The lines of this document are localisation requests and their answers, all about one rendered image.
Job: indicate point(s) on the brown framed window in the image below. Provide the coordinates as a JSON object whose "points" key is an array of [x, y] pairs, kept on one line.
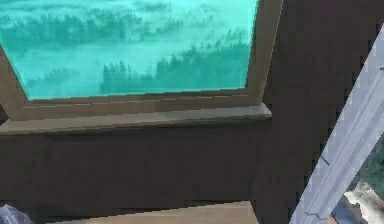
{"points": [[133, 50]]}

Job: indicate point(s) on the grey crumpled cloth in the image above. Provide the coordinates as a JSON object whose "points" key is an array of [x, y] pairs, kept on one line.
{"points": [[11, 216]]}

